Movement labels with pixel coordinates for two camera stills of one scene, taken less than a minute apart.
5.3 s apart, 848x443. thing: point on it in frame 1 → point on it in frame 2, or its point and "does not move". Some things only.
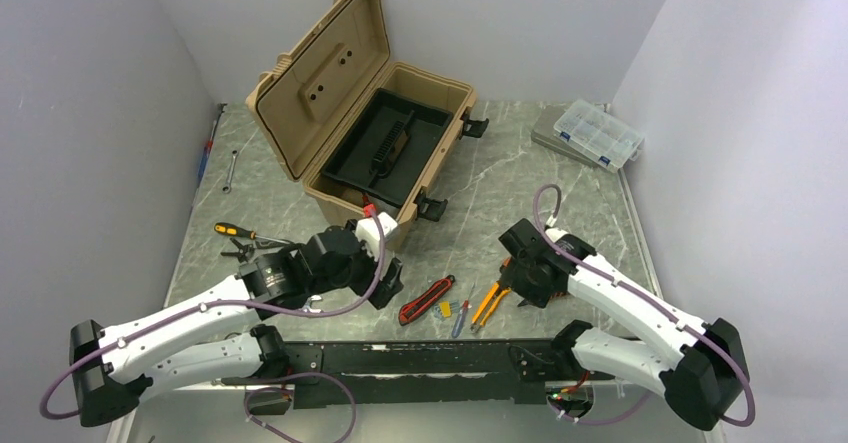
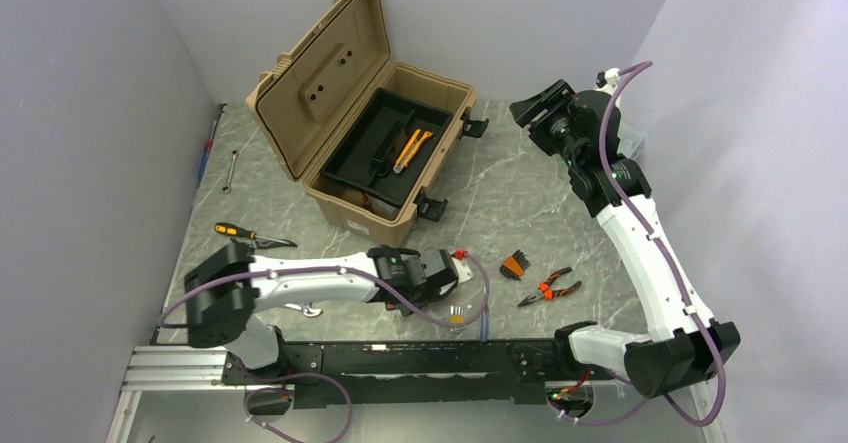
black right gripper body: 518,276 → 550,131
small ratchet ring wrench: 226,189 does not move
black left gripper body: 359,275 → 425,294
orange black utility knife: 488,306 → 410,150
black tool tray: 388,148 does not move
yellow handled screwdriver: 232,230 does not move
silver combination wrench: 307,306 does not move
